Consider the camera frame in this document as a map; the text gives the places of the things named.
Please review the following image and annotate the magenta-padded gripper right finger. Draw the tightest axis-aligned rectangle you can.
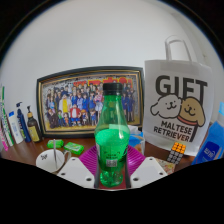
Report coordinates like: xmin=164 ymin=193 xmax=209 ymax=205
xmin=125 ymin=145 xmax=168 ymax=190

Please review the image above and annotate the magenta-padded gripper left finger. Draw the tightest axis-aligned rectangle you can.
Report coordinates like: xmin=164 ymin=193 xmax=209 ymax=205
xmin=57 ymin=145 xmax=100 ymax=190

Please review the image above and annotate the green plastic drink bottle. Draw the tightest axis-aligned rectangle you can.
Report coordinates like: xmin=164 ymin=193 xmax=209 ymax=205
xmin=94 ymin=82 xmax=131 ymax=188

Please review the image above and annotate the small patterned box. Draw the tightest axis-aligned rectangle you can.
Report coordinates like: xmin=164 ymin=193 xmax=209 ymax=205
xmin=154 ymin=157 xmax=176 ymax=175

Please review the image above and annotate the thin stirrer stick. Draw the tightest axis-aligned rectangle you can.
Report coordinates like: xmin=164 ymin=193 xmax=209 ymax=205
xmin=52 ymin=138 xmax=58 ymax=169

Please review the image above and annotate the camouflage print paper cup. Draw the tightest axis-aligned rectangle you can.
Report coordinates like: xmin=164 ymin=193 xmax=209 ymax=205
xmin=35 ymin=148 xmax=72 ymax=174

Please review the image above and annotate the orange puzzle cube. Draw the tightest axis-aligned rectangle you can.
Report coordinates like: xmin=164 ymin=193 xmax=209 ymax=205
xmin=166 ymin=142 xmax=187 ymax=164

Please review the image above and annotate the amber pump bottle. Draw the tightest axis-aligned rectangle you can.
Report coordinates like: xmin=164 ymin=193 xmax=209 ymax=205
xmin=26 ymin=105 xmax=43 ymax=144

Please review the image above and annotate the blue detergent bottle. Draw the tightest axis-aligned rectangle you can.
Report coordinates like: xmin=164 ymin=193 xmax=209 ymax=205
xmin=191 ymin=101 xmax=224 ymax=166

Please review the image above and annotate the dark blue pump bottle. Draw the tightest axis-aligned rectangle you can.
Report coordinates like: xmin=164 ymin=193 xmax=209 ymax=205
xmin=15 ymin=101 xmax=33 ymax=144

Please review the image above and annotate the gold framed group picture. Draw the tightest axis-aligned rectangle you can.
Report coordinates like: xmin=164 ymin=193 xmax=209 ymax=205
xmin=36 ymin=65 xmax=145 ymax=139

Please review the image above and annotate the white lotion bottle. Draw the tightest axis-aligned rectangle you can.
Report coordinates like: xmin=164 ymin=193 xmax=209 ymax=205
xmin=7 ymin=110 xmax=25 ymax=145

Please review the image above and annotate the white printed gift bag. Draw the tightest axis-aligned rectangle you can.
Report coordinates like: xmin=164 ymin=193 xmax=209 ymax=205
xmin=142 ymin=35 xmax=214 ymax=157

